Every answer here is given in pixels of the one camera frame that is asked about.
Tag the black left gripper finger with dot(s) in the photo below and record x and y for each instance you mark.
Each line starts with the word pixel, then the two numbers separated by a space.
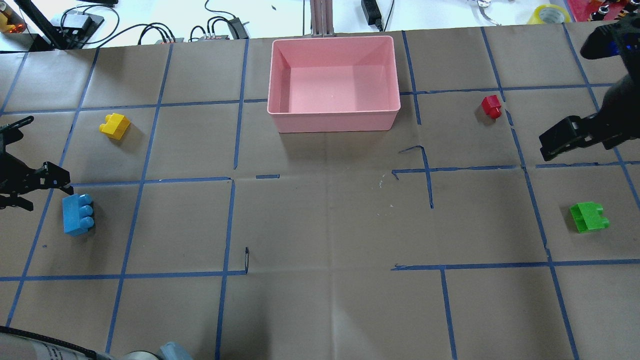
pixel 55 177

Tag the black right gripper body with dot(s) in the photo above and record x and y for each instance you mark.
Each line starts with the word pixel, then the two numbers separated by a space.
pixel 621 116

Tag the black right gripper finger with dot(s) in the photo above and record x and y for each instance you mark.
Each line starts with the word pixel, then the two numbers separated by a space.
pixel 566 135

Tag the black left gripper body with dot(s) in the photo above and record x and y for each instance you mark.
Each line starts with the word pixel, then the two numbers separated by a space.
pixel 20 176

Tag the blue toy block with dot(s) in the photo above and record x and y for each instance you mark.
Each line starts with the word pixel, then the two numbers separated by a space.
pixel 77 214

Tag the green toy block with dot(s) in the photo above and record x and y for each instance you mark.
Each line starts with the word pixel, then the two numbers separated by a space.
pixel 589 217

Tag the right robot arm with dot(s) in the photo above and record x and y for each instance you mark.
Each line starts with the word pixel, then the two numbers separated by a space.
pixel 616 40

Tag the pink plastic box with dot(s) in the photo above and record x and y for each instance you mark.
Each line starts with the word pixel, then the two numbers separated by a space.
pixel 340 84

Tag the yellow toy block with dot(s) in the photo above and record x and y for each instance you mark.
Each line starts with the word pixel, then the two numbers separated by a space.
pixel 114 126

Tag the red toy block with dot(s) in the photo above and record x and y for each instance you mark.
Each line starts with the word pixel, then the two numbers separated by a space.
pixel 491 106

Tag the yellow tape roll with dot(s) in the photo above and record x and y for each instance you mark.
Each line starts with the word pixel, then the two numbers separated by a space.
pixel 549 14

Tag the red plastic tray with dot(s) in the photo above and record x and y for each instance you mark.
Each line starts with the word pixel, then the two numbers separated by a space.
pixel 582 9

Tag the black power adapter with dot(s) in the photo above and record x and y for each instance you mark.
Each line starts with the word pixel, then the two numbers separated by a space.
pixel 372 13

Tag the black usb hub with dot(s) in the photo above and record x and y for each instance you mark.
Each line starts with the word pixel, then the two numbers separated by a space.
pixel 237 29

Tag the aluminium frame post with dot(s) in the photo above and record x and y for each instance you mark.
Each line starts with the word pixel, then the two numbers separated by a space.
pixel 322 19

